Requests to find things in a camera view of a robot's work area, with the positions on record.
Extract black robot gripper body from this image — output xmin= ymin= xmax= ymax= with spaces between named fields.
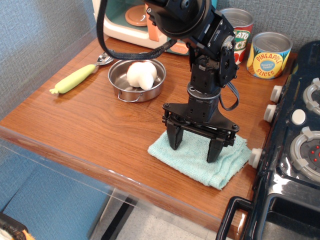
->
xmin=162 ymin=95 xmax=240 ymax=146

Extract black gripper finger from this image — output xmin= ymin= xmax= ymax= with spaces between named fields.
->
xmin=166 ymin=120 xmax=184 ymax=150
xmin=206 ymin=137 xmax=229 ymax=163

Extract light blue cloth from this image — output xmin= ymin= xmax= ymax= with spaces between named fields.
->
xmin=147 ymin=131 xmax=251 ymax=190

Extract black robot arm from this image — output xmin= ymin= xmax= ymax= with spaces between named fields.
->
xmin=146 ymin=0 xmax=240 ymax=163

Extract white stove knob bottom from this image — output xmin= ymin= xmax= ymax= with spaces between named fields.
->
xmin=248 ymin=148 xmax=263 ymax=169

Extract white stove knob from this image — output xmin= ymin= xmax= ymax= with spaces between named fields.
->
xmin=248 ymin=148 xmax=263 ymax=169
xmin=263 ymin=104 xmax=277 ymax=123
xmin=270 ymin=85 xmax=283 ymax=104

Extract white stove knob middle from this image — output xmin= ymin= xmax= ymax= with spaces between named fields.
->
xmin=263 ymin=104 xmax=277 ymax=123

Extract white toy mushroom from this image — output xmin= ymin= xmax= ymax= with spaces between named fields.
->
xmin=126 ymin=61 xmax=158 ymax=91

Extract white stove knob top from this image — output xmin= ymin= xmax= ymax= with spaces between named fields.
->
xmin=270 ymin=85 xmax=283 ymax=104

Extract small steel pot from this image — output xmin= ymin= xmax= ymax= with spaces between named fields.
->
xmin=108 ymin=60 xmax=167 ymax=103

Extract white round stove button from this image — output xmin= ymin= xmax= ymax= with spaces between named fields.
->
xmin=291 ymin=109 xmax=306 ymax=126

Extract pineapple slices can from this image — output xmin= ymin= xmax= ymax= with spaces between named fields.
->
xmin=246 ymin=31 xmax=293 ymax=80

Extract black toy stove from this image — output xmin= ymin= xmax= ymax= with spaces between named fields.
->
xmin=215 ymin=40 xmax=320 ymax=240

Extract tomato sauce can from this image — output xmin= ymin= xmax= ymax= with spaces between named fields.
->
xmin=220 ymin=8 xmax=254 ymax=65

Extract teal toy microwave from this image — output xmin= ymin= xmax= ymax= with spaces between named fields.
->
xmin=91 ymin=0 xmax=218 ymax=56

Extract orange microwave plate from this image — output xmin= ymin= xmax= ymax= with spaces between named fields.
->
xmin=125 ymin=5 xmax=147 ymax=27

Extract orange object at corner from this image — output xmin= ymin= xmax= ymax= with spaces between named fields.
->
xmin=21 ymin=230 xmax=35 ymax=240

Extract black oven door handle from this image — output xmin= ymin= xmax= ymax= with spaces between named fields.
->
xmin=215 ymin=196 xmax=253 ymax=240

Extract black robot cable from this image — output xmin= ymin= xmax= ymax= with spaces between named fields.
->
xmin=96 ymin=0 xmax=178 ymax=61

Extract grey burner ring lower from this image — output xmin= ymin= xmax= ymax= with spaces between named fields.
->
xmin=289 ymin=126 xmax=320 ymax=183

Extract grey burner ring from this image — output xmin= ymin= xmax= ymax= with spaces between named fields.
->
xmin=289 ymin=126 xmax=320 ymax=183
xmin=302 ymin=77 xmax=320 ymax=116

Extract grey burner ring upper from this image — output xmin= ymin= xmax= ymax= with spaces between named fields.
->
xmin=302 ymin=77 xmax=320 ymax=116

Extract spoon with green handle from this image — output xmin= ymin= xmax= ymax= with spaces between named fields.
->
xmin=49 ymin=52 xmax=114 ymax=94

